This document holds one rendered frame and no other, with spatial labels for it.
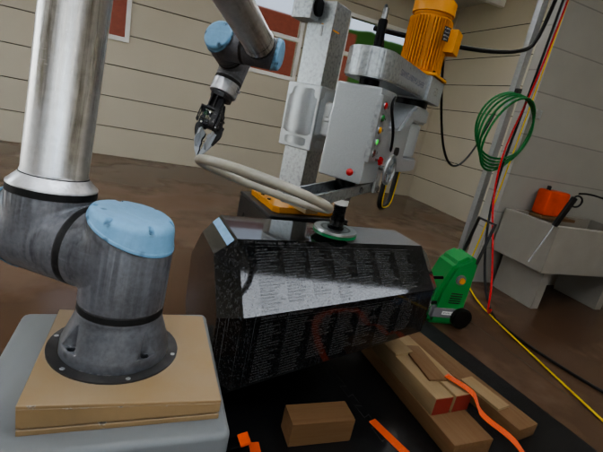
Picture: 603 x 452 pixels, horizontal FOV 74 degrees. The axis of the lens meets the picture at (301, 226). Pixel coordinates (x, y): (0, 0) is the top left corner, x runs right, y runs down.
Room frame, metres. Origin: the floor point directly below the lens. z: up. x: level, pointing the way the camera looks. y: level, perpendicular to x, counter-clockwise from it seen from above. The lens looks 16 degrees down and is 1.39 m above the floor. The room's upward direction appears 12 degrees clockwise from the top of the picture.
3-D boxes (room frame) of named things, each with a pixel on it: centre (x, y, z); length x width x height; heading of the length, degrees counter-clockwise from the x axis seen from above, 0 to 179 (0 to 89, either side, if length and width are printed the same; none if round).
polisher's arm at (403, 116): (2.26, -0.36, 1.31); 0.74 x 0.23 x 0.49; 152
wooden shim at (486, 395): (1.97, -1.19, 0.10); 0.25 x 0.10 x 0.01; 33
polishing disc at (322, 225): (1.92, -0.17, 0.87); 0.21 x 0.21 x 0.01
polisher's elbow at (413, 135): (2.50, -0.48, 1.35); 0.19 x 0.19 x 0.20
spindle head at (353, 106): (1.99, -0.20, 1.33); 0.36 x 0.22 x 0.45; 152
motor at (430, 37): (2.49, -0.49, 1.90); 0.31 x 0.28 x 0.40; 62
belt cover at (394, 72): (2.22, -0.33, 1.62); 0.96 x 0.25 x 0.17; 152
